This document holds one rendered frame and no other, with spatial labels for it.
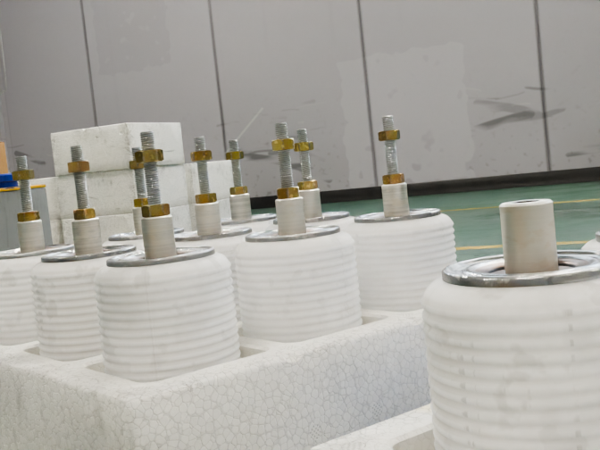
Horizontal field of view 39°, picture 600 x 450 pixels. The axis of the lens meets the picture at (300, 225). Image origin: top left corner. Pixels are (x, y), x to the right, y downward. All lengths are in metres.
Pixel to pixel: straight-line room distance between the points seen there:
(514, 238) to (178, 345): 0.27
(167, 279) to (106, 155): 2.98
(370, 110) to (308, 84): 0.52
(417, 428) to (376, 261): 0.32
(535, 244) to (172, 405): 0.26
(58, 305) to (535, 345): 0.43
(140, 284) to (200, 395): 0.08
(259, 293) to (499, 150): 5.27
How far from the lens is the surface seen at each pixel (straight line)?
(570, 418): 0.34
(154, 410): 0.53
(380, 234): 0.71
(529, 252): 0.37
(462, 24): 5.97
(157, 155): 0.60
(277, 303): 0.64
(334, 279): 0.64
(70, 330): 0.68
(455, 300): 0.35
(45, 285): 0.69
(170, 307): 0.57
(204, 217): 0.76
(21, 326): 0.79
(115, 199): 3.54
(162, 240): 0.60
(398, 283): 0.71
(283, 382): 0.58
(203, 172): 0.76
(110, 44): 7.26
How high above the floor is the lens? 0.31
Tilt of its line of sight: 4 degrees down
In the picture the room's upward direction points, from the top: 6 degrees counter-clockwise
